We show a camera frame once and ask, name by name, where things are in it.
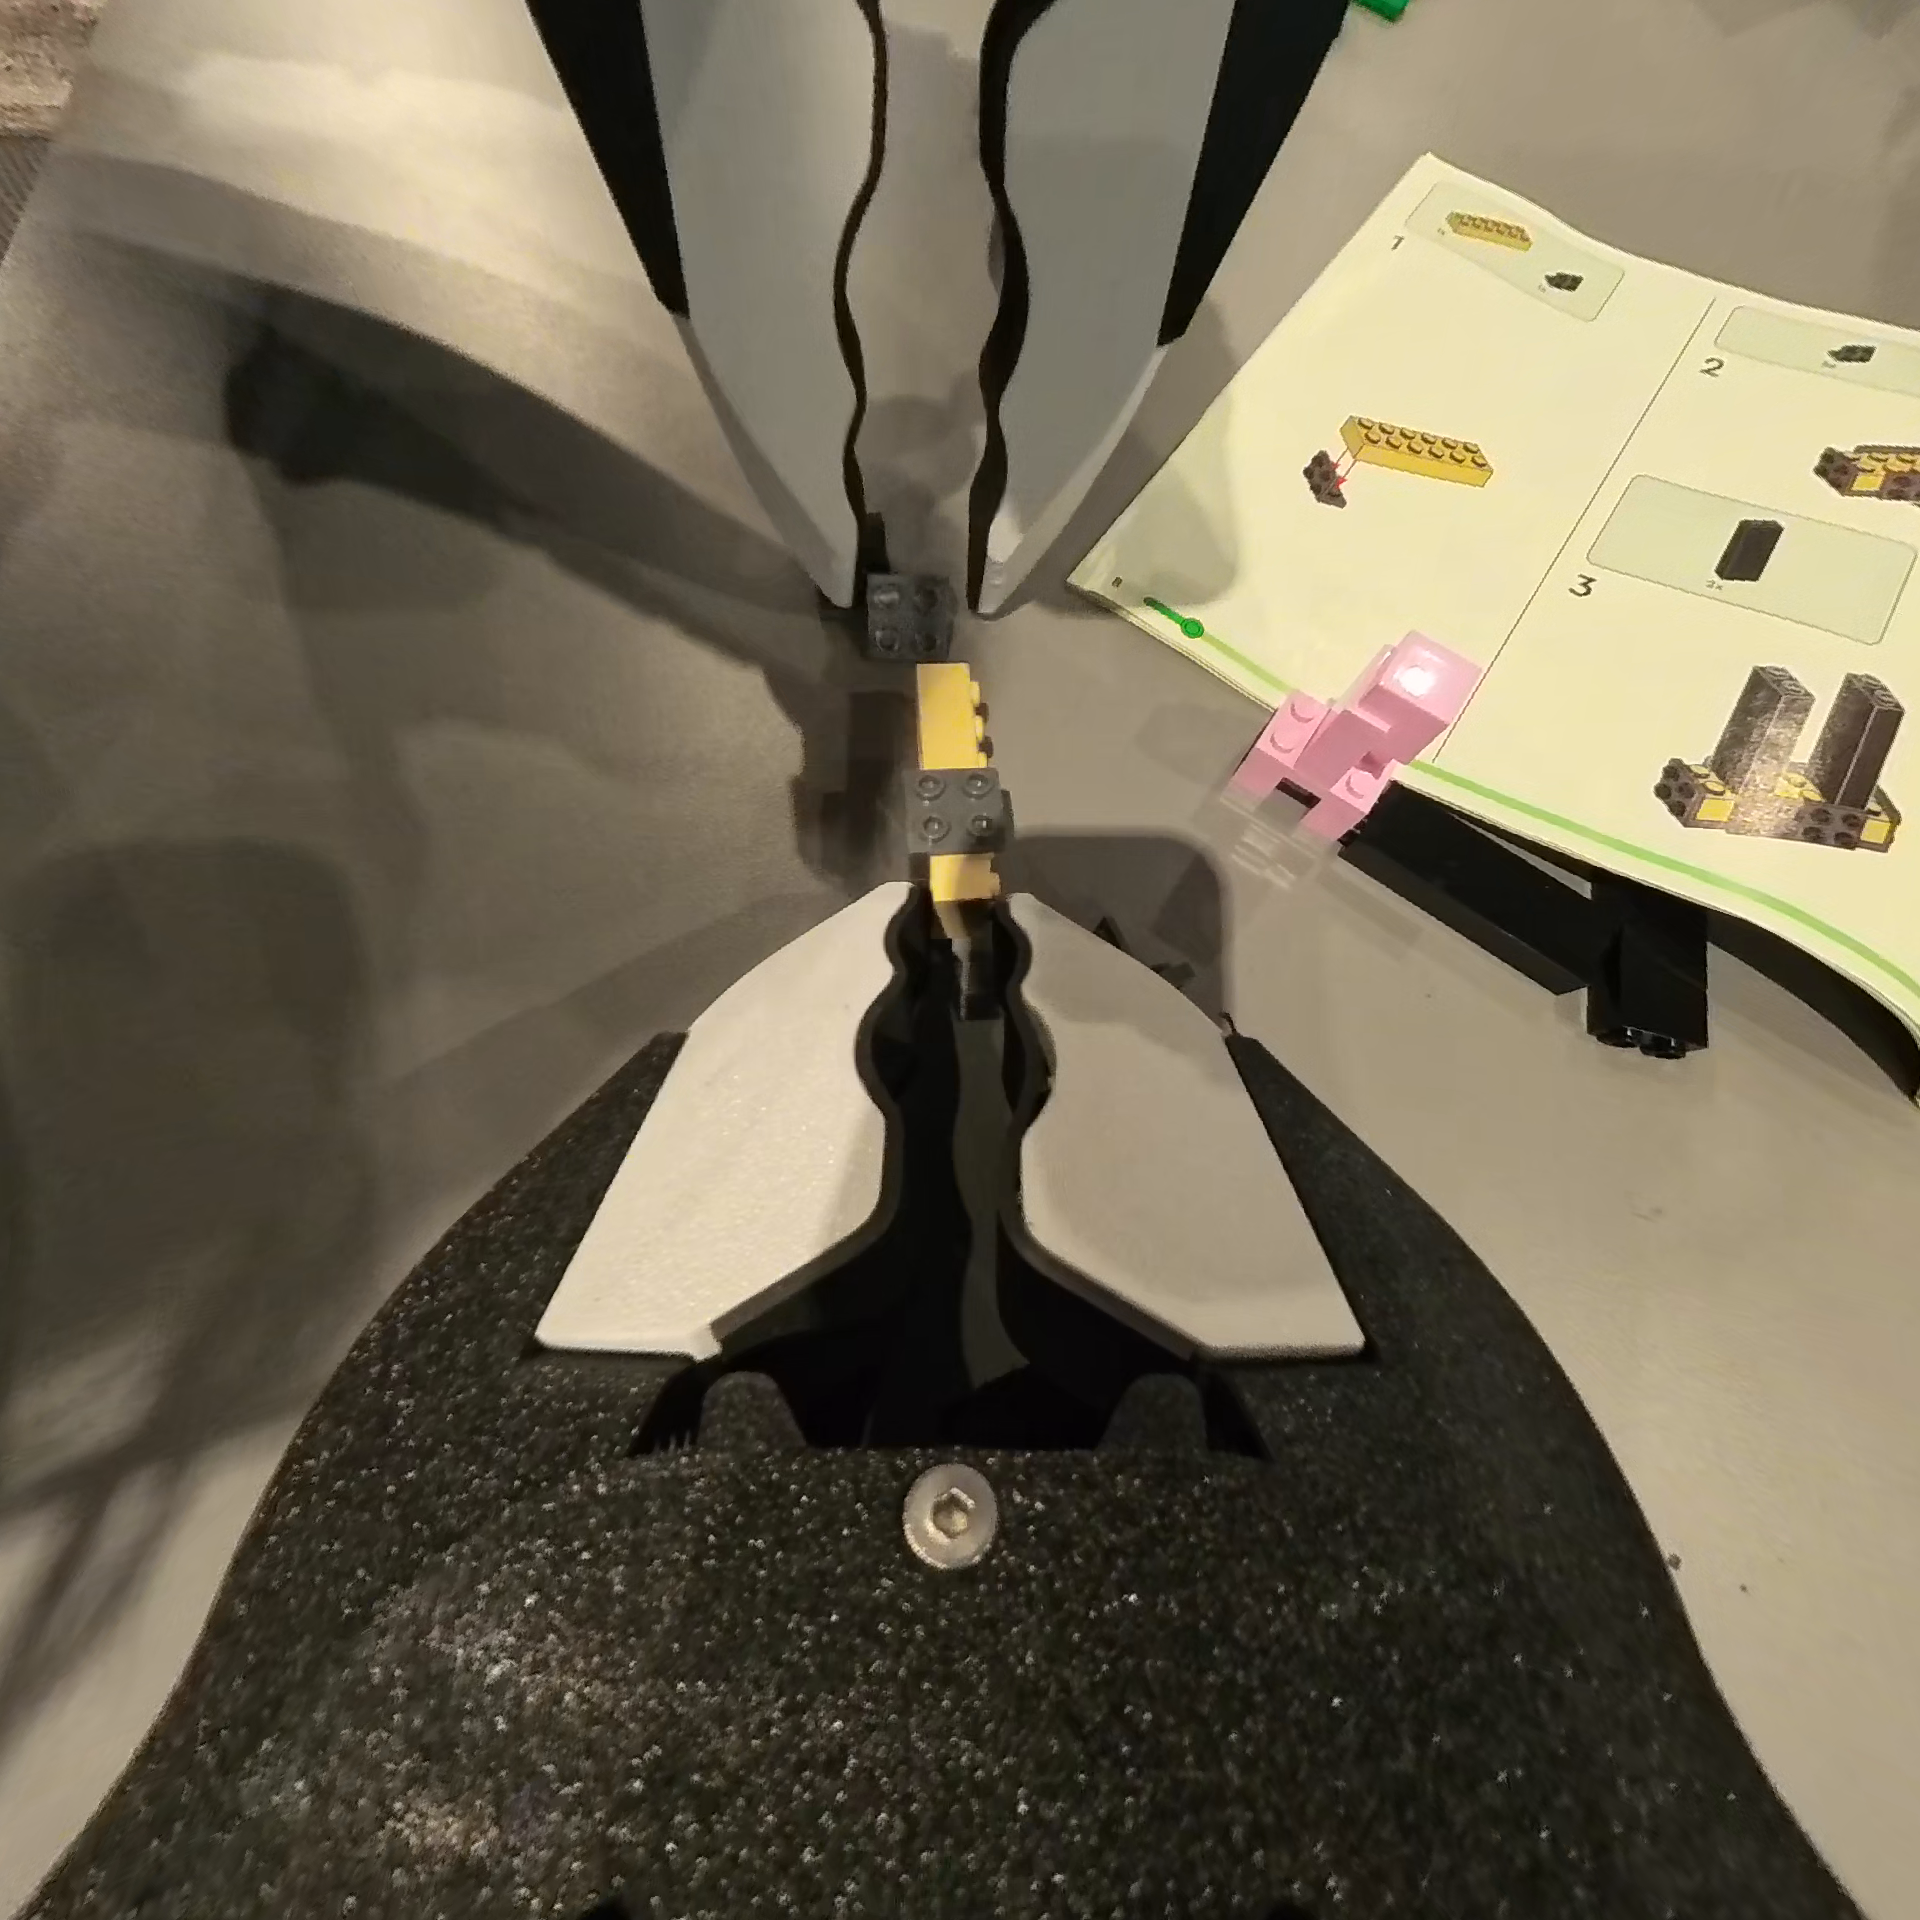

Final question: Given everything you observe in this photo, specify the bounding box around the yellow and grey brick assembly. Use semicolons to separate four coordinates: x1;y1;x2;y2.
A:
912;661;1011;1022

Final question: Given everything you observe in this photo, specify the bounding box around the tall black toy brick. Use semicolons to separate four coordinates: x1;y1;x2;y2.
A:
1587;884;1712;1051

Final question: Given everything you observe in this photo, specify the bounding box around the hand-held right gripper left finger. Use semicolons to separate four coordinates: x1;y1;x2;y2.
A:
532;883;940;1359

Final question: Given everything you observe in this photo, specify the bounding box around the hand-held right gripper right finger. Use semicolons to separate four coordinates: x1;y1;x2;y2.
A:
990;892;1369;1364

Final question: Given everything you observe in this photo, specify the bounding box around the long black toy brick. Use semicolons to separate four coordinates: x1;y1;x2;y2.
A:
1334;786;1599;999

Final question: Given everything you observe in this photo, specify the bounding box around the building instruction booklet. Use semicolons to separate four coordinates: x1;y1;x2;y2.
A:
1067;151;1920;1096

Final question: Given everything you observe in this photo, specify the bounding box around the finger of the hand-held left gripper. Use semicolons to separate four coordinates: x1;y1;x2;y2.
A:
965;0;1235;616
637;0;895;614

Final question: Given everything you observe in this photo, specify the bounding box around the grey desk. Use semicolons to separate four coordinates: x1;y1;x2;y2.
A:
0;0;1920;1906

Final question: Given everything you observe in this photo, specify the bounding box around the dark grey toy brick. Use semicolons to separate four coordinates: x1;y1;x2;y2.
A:
903;766;1015;860
861;566;963;659

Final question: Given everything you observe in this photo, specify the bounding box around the pink toy brick figure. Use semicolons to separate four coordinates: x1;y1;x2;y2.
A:
1222;631;1488;840

